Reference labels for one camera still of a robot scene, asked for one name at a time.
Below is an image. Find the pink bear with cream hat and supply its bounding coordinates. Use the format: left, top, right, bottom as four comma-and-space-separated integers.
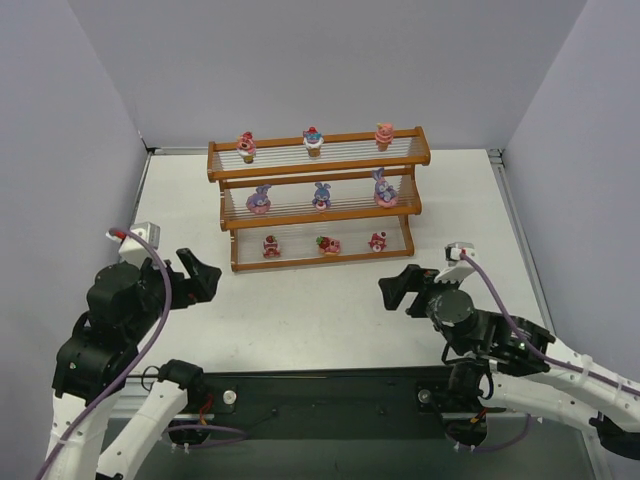
368, 231, 387, 253

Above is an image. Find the strawberry bear tart toy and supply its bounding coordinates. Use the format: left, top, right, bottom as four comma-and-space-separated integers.
316, 236, 341, 256

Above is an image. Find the purple bunny sitting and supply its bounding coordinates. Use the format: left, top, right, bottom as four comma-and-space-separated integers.
372, 167, 398, 208

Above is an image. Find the purple bunny holding cake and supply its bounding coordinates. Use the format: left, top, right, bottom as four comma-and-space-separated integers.
312, 182, 331, 212

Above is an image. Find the small red strawberry bear toy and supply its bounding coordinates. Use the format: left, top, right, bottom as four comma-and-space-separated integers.
236, 131, 257, 164

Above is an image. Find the pink round bear toy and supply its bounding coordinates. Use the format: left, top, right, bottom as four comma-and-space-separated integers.
375, 122, 395, 152

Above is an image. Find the blue red cupcake toy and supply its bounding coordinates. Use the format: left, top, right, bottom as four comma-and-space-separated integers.
302, 126, 324, 158

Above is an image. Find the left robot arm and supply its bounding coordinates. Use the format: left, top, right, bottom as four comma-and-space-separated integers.
36, 248, 222, 479

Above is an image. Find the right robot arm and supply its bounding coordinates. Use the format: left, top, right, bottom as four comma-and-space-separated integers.
378, 256, 639, 460

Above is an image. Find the wooden three-tier shelf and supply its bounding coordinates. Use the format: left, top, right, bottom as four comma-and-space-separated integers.
207, 124, 431, 273

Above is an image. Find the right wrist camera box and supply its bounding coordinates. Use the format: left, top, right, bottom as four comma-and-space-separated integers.
434, 242, 476, 285

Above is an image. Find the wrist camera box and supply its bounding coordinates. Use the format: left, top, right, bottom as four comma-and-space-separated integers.
106, 222, 161, 267
434, 242, 476, 285

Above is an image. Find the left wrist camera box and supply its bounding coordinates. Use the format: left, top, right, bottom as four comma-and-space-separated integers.
106, 222, 161, 267

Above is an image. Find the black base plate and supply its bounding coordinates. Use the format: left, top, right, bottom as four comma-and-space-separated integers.
176, 366, 482, 440

